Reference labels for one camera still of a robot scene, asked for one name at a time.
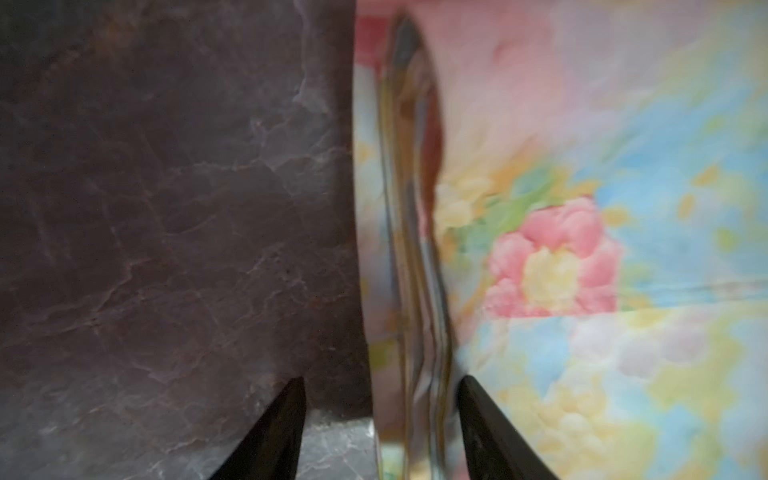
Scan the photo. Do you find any pastel patterned skirt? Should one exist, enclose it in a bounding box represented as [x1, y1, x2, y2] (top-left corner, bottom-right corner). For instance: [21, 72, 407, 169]
[353, 1, 767, 479]

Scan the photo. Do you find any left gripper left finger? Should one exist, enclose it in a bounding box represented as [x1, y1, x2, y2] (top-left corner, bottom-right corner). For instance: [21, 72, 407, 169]
[209, 377, 307, 480]

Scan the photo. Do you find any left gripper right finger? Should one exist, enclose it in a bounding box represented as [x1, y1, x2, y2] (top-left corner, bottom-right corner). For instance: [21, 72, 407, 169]
[457, 375, 558, 480]

